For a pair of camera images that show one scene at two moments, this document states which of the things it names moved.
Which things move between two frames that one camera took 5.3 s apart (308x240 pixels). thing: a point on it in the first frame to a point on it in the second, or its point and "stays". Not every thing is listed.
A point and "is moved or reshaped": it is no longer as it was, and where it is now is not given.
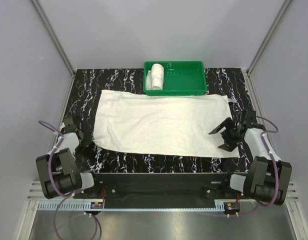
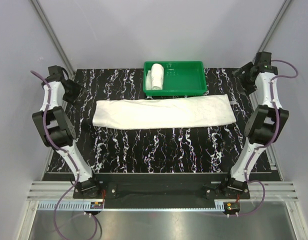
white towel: [165, 125] is moved or reshaped
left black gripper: [81, 136] to [72, 90]
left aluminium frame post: [58, 43] stays
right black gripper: [232, 134] to [245, 78]
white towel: [155, 77] stays
